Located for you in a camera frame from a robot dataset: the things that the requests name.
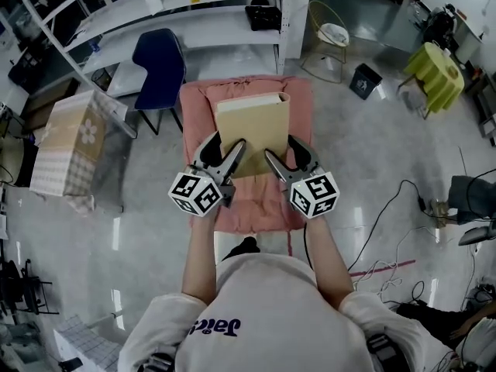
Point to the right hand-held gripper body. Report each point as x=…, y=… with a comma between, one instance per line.
x=314, y=194

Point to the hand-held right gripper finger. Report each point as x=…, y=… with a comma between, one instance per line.
x=280, y=167
x=306, y=157

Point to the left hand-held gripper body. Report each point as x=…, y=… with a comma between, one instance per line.
x=195, y=194

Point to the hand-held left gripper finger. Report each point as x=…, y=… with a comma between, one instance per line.
x=232, y=161
x=207, y=151

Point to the tan hardcover book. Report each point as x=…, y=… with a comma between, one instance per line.
x=252, y=126

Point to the person's right forearm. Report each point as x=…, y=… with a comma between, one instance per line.
x=329, y=262

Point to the person's left forearm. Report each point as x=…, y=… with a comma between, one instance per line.
x=199, y=258

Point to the pink quilted cushion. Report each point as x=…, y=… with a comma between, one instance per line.
x=255, y=204

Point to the person's black trouser leg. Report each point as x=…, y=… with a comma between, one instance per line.
x=244, y=246

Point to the dark blue chair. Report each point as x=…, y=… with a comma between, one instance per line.
x=160, y=68

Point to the black trash bin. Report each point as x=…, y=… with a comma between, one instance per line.
x=365, y=80

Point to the person's white sweatshirt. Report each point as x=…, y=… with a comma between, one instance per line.
x=271, y=316

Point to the white metal shelf unit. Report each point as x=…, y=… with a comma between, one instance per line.
x=217, y=18

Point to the cloth-covered cardboard box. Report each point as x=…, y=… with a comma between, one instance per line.
x=67, y=149

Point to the black bag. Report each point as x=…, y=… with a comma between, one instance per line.
x=262, y=16

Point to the yellow-green cloth table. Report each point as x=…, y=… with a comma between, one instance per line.
x=436, y=76

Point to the white paper sheet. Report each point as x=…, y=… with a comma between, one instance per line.
x=153, y=2

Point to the grid patterned white sheet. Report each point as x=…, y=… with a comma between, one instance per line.
x=89, y=343

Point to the black machine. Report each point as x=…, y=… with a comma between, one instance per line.
x=439, y=23

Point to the white desk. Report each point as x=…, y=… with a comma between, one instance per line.
x=469, y=29

